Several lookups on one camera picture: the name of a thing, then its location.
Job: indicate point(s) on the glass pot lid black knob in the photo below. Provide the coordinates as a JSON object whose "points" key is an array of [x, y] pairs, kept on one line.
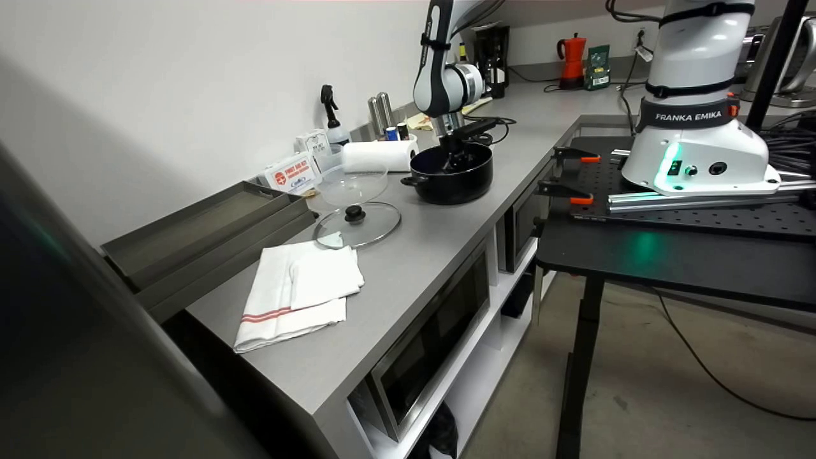
{"points": [[358, 222]]}

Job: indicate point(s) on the dark blurred foreground panel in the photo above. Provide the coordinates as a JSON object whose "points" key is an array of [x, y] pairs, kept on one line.
{"points": [[66, 359]]}

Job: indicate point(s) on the black microwave oven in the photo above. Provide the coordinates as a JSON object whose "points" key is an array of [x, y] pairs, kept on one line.
{"points": [[435, 341]]}

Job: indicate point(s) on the green box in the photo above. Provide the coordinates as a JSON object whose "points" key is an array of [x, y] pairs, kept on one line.
{"points": [[598, 67]]}

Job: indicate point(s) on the aluminium mounting rail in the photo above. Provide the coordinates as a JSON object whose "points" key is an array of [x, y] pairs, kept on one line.
{"points": [[704, 197]]}

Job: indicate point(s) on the small blue can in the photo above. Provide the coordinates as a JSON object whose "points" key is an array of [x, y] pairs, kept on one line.
{"points": [[390, 133]]}

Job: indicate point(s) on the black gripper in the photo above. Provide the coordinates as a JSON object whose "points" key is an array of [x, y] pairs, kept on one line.
{"points": [[452, 135]]}

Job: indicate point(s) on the white card with red print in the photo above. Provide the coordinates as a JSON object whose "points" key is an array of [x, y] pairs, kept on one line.
{"points": [[294, 174]]}

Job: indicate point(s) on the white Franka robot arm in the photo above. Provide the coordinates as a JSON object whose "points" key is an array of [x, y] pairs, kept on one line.
{"points": [[447, 84]]}

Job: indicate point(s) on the clear plastic holder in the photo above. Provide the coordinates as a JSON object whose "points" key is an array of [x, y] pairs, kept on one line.
{"points": [[313, 149]]}

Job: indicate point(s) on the black slanted pole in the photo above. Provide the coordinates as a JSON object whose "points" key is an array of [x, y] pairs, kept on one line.
{"points": [[779, 60]]}

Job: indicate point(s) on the stainless steel counter unit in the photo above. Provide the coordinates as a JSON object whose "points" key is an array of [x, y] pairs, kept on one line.
{"points": [[423, 255]]}

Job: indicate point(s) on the spray bottle with black nozzle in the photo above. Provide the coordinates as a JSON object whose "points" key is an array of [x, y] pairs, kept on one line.
{"points": [[334, 129]]}

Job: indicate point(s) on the red moka pot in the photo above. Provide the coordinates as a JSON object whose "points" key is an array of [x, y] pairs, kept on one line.
{"points": [[572, 60]]}

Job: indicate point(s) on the black cooking pot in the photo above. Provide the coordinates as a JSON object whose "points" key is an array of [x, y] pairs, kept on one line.
{"points": [[460, 181]]}

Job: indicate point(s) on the black built-in appliance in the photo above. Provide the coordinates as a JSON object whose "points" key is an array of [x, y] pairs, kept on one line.
{"points": [[520, 225]]}

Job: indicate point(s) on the steel shaker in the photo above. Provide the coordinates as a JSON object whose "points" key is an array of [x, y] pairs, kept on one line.
{"points": [[386, 110], [372, 118]]}

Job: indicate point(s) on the white towel with red stripes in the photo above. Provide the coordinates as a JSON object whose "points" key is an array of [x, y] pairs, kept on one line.
{"points": [[294, 294]]}

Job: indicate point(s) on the white paper towel roll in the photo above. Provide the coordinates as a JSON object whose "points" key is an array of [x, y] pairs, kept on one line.
{"points": [[372, 157]]}

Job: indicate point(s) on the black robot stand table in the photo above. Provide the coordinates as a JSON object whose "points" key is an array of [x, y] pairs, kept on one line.
{"points": [[664, 255]]}

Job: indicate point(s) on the black bag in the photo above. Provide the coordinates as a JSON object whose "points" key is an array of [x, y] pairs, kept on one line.
{"points": [[441, 434]]}

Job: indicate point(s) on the black coffee machine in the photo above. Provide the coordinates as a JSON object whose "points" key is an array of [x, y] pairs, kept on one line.
{"points": [[497, 60]]}

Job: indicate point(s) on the black clamp with orange tip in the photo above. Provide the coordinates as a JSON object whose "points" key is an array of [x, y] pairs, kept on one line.
{"points": [[566, 194], [577, 157]]}

